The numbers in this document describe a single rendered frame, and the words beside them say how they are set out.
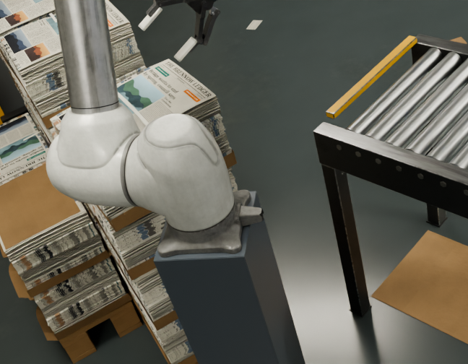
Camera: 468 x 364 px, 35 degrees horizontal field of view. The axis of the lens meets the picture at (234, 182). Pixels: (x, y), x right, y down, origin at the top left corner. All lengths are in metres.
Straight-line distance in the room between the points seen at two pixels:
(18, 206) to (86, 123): 1.11
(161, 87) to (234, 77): 1.99
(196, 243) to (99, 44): 0.45
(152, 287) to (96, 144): 0.76
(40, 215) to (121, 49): 0.60
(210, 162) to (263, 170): 1.86
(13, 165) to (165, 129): 1.42
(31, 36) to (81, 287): 0.86
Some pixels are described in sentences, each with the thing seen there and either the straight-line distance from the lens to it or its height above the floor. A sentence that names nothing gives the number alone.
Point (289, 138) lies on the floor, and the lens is 3.45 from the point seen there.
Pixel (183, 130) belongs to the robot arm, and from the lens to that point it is 1.45.
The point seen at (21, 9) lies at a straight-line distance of 2.73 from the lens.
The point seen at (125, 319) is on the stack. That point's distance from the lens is 2.81.
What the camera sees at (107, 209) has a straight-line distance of 1.91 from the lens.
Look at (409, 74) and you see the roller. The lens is 2.30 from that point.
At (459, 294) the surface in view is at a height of 0.00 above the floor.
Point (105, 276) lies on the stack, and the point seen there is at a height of 0.30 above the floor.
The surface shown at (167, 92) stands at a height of 1.06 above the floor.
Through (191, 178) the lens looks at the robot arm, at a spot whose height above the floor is 1.20.
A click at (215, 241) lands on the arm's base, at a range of 1.55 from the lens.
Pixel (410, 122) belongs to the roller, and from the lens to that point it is 2.11.
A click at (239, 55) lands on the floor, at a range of 4.15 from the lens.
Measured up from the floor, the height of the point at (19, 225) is 0.60.
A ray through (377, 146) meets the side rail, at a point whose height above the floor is 0.80.
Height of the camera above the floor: 2.08
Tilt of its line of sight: 39 degrees down
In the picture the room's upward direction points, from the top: 17 degrees counter-clockwise
